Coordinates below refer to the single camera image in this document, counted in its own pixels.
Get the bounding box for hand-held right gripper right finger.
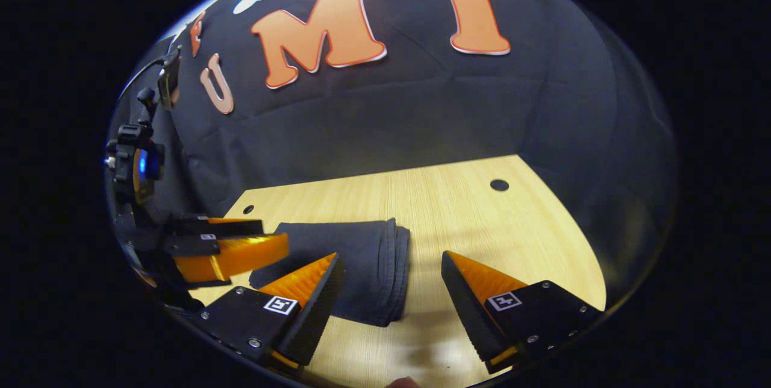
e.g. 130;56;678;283
440;250;604;375

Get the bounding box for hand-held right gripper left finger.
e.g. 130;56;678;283
192;252;346;375

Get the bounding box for black jeans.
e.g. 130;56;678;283
248;217;412;328

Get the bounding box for black backdrop cloth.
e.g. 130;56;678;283
105;0;679;316

